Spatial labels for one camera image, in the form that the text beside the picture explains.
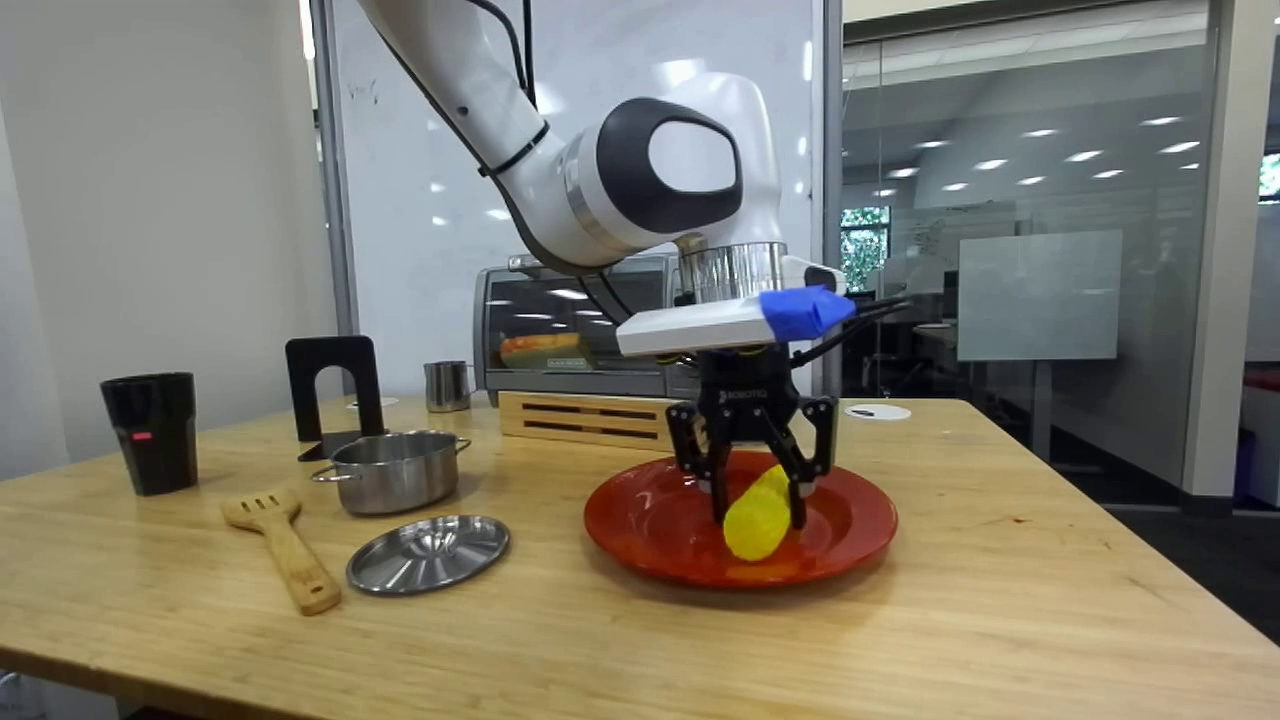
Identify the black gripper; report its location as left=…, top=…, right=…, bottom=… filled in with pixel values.
left=665, top=346, right=839, bottom=535

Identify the yellow corn cob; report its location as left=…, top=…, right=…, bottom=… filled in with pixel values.
left=719, top=459, right=797, bottom=563

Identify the small steel pot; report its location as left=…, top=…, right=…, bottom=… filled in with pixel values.
left=315, top=429, right=478, bottom=518

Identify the steel pot lid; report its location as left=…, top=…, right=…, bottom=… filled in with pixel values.
left=344, top=510, right=518, bottom=598

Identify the red plate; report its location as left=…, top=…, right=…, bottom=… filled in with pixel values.
left=582, top=453, right=904, bottom=595

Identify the orange food inside toaster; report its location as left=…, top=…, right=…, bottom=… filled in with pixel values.
left=495, top=327, right=593, bottom=373

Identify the wooden slatted stand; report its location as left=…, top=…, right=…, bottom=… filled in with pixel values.
left=495, top=386, right=718, bottom=453

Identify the silver toaster oven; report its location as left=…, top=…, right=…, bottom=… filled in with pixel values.
left=472, top=255, right=774, bottom=404

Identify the small steel cup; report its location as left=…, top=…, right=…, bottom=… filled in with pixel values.
left=420, top=355, right=478, bottom=416

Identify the white board behind glass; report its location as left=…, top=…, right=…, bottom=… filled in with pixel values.
left=956, top=227, right=1129, bottom=365

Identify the black metal bookend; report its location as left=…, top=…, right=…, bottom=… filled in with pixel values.
left=286, top=331, right=387, bottom=465

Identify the wooden slotted spatula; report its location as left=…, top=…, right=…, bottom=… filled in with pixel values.
left=222, top=488, right=348, bottom=620

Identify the black plastic cup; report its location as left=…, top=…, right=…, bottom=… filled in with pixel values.
left=97, top=367, right=205, bottom=499

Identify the white table cable grommet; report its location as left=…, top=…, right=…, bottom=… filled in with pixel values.
left=844, top=399, right=916, bottom=429

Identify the white wrist camera blue mount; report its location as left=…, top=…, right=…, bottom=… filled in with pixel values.
left=612, top=285, right=859, bottom=365

